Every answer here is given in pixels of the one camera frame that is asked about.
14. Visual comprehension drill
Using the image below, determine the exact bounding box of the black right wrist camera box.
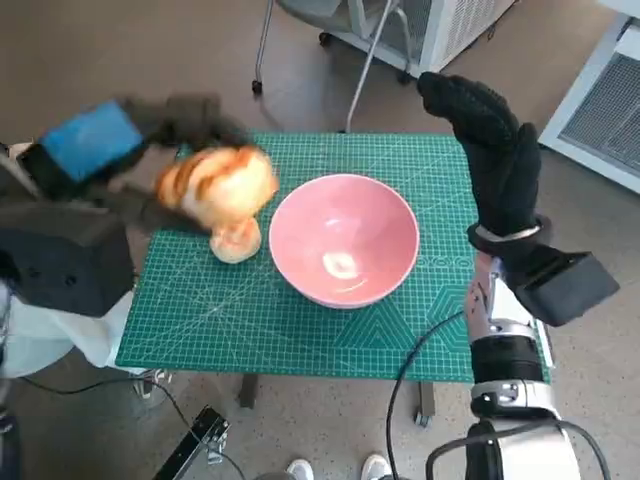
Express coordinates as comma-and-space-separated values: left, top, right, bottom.
513, 248, 622, 328

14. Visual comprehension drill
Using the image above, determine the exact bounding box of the orange striped bread loaf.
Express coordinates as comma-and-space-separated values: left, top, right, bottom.
153, 144, 281, 234

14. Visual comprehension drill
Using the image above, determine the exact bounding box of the person's white shoe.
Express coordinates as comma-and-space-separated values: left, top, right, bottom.
360, 451, 393, 480
286, 457, 314, 480

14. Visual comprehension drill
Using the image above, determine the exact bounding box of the pale round bread bun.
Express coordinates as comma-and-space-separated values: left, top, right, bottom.
208, 217, 263, 264

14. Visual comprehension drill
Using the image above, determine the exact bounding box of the black gloved right hand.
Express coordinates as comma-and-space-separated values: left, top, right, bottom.
417, 72, 543, 241

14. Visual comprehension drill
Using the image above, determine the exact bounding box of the thin black floor cable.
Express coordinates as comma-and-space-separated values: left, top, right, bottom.
18, 370, 197, 427

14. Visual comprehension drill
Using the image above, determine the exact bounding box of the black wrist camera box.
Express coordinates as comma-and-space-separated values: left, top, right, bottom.
513, 248, 622, 328
0, 199, 137, 317

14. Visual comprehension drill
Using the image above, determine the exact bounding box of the grey office chair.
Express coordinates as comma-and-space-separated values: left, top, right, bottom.
251, 0, 417, 134

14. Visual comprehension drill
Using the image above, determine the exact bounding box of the green cutting mat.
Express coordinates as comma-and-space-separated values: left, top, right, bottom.
114, 130, 480, 385

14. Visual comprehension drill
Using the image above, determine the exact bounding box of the white cabinet with fine grille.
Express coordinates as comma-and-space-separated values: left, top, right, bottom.
318, 0, 522, 84

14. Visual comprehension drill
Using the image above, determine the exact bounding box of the black left hand blue tape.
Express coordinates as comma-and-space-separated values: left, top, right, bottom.
17, 93, 252, 237

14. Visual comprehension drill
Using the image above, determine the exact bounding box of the looped black robot cable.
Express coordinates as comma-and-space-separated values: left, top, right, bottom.
426, 421, 617, 480

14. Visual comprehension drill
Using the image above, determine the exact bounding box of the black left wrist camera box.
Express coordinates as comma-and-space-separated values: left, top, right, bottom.
0, 199, 137, 317

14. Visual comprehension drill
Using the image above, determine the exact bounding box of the dark table leg with caster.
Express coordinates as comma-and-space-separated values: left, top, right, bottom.
411, 382, 434, 428

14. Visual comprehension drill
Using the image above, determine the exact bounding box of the pink bowl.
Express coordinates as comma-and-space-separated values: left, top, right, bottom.
268, 173, 421, 309

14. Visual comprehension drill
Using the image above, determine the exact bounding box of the long black robot cable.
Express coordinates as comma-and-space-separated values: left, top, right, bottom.
386, 309, 467, 480

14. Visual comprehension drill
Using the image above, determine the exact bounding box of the white cabinet with mesh panel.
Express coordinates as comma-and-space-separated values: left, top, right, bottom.
537, 12, 640, 194

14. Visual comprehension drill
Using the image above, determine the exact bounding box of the black metal stand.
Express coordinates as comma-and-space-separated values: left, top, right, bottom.
153, 405, 232, 480

